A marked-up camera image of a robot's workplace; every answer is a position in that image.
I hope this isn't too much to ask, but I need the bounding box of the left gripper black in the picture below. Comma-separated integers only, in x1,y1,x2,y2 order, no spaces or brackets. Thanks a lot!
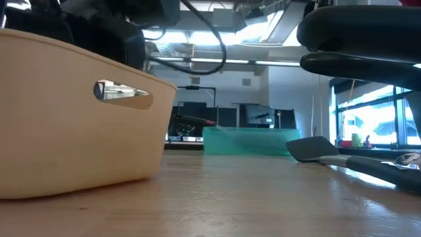
64,14,148,72

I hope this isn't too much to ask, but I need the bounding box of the yellow plastic bin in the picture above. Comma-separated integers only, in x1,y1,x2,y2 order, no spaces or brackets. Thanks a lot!
0,28,178,201

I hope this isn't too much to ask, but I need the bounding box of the solid turner steel shaft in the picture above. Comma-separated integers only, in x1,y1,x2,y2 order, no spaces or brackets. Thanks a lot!
285,136,421,195

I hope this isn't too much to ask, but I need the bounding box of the long ceiling light strip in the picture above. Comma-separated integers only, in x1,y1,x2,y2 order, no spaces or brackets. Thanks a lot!
149,56,301,67

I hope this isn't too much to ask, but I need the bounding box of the dark background cabinet row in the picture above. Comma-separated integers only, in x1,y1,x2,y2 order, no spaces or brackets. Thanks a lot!
167,101,297,138

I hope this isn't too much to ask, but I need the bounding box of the black computer monitor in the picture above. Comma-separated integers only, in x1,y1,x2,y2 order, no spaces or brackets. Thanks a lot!
245,104,276,128

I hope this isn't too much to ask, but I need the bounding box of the translucent teal plastic bin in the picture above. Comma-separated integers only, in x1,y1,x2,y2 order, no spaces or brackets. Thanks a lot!
202,126,302,157

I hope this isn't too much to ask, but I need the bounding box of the black background rig frame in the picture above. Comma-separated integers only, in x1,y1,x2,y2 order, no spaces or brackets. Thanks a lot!
177,85,218,116

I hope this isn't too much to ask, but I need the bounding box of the hanging black cable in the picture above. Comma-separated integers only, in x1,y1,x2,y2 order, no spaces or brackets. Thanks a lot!
144,0,228,76

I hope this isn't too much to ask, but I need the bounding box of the steel spoon wooden handle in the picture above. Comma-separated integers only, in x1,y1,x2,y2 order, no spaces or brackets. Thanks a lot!
394,151,421,171

